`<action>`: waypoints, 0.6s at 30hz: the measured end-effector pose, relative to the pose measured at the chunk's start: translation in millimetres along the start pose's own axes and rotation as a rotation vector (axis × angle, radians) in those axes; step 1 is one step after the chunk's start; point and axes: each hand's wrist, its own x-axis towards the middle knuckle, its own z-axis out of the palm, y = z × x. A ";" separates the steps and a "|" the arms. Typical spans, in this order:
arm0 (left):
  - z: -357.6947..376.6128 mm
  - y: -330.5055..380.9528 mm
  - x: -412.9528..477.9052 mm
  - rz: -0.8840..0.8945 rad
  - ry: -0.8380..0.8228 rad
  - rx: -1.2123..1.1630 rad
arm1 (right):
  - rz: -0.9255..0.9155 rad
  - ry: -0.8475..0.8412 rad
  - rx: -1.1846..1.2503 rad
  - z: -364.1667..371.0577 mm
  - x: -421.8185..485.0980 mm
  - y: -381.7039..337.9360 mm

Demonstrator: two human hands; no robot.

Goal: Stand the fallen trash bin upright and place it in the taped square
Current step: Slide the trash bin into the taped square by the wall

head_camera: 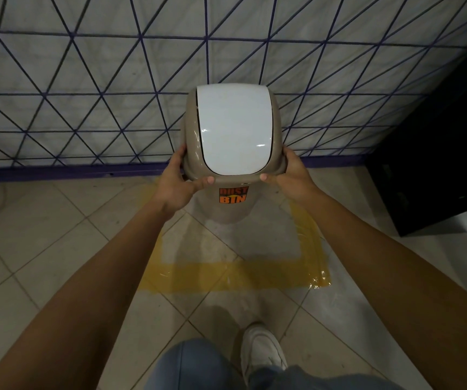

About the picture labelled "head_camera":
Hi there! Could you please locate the person's right hand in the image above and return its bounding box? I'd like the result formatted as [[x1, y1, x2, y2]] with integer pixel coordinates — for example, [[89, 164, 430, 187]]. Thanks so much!
[[259, 145, 320, 204]]

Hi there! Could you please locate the person's left hand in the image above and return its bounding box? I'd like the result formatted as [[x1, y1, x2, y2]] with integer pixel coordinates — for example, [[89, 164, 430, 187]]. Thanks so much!
[[152, 142, 216, 218]]

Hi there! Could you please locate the beige dust bin white lid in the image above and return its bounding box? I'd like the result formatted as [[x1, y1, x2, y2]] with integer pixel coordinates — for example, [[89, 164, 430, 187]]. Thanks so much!
[[179, 83, 289, 224]]

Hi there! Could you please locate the yellow tape floor marking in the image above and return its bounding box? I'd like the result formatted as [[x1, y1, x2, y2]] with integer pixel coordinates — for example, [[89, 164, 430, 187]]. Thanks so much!
[[137, 174, 331, 295]]

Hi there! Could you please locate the person's left forearm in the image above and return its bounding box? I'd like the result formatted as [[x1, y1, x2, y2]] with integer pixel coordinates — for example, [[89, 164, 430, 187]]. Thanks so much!
[[0, 203, 177, 390]]

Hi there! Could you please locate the person's right forearm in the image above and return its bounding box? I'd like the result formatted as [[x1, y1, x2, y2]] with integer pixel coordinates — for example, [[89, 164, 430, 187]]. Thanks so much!
[[304, 186, 467, 390]]

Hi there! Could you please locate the person's white right shoe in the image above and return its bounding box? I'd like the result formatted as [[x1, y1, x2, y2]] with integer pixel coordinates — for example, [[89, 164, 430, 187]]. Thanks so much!
[[240, 322, 288, 385]]

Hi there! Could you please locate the purple skirting strip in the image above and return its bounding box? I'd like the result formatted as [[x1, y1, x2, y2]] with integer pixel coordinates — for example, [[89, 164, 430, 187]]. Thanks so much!
[[0, 154, 374, 183]]

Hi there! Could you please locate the black cabinet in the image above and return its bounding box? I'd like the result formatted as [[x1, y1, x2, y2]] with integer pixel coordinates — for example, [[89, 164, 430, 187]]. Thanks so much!
[[365, 36, 467, 238]]

